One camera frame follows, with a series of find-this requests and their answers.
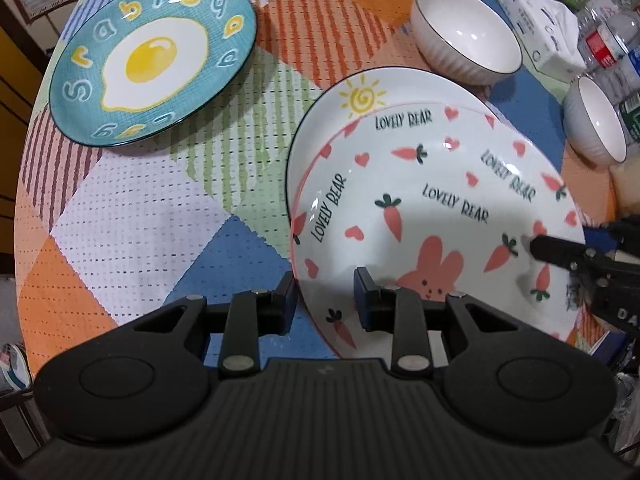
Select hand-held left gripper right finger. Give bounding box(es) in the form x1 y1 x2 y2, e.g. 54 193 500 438
353 267 507 382

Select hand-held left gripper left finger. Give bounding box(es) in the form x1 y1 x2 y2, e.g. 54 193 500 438
131 271 299 380

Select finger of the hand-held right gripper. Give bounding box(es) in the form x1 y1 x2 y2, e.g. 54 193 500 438
529 235 601 272
586 220 640 252

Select white ribbed bowl dark rim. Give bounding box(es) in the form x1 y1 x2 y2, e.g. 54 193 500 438
410 0 523 86
564 76 628 165

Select white carrot and rabbit plate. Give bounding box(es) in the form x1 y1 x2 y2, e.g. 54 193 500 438
290 104 587 359

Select white plate with sun print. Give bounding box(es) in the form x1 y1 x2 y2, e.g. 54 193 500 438
285 67 561 226

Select blue fried egg plate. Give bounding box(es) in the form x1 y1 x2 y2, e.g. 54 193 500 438
48 0 258 148

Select green label water bottle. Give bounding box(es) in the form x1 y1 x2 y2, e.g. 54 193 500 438
617 72 640 147

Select patchwork tablecloth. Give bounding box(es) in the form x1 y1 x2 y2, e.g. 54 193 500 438
15 0 640 376

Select blue label water bottle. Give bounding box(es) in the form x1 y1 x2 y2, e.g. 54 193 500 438
609 10 640 73

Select red label water bottle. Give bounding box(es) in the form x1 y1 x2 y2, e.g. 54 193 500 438
577 7 630 77

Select white tissue pack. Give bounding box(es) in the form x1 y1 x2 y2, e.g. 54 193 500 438
500 0 587 79

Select colourful printed object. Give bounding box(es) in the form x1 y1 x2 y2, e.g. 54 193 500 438
0 342 33 393

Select brown wooden furniture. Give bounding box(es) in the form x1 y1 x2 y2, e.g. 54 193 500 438
0 25 51 211

